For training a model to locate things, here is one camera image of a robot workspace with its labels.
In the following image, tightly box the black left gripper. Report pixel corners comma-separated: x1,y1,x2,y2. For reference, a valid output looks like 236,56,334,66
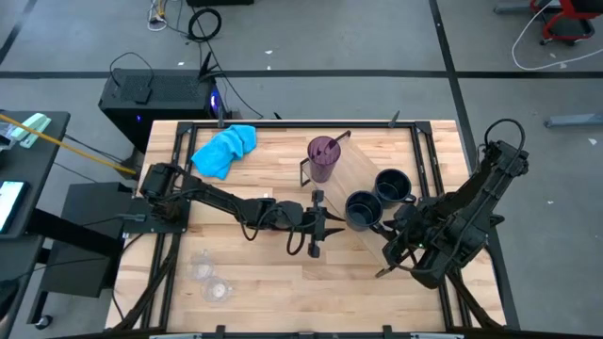
277,189,348,259

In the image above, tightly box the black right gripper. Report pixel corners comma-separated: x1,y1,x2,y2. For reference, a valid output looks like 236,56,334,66
375,202,430,277

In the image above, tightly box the dark blue speckled mug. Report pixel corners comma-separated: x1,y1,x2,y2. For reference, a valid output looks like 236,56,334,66
344,190,385,233
374,168,418,210

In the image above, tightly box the translucent purple tumbler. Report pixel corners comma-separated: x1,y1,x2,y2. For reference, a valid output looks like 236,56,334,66
306,135,342,185

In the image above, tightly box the wooden drying rack board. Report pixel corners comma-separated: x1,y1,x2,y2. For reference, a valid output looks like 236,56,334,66
299,130,437,280

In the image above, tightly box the blue cloth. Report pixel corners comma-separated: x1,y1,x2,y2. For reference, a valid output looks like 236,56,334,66
190,123,258,182

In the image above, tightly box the black computer tower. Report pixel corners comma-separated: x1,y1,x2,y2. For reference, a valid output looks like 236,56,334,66
97,68,223,153

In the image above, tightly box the black wifi antenna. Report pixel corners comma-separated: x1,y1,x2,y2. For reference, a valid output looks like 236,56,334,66
197,50,222,82

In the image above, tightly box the grey metal floor bar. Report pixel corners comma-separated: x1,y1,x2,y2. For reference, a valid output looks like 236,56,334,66
493,0,533,14
544,112,603,129

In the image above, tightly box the black box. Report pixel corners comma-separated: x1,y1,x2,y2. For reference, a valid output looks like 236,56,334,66
186,0,255,8

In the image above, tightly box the black side desk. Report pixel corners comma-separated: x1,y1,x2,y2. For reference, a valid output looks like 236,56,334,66
0,110,72,339

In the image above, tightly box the mint green stapler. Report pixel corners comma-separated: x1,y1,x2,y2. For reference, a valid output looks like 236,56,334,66
8,112,52,150

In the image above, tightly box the smartphone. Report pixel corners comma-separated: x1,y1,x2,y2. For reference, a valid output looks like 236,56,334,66
0,180,30,235

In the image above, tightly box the black aluminium table frame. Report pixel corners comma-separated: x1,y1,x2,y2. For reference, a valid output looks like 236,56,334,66
111,120,510,339

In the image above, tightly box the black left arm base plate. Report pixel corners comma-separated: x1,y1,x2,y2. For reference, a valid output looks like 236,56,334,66
122,196,192,235

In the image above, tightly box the black cable coil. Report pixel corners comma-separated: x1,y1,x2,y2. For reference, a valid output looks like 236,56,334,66
187,8,223,43

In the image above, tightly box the white cable bundle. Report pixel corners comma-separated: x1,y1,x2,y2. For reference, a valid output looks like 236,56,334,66
146,0,169,32

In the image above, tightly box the yellow strap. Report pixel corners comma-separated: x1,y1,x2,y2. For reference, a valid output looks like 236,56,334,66
0,112,139,177

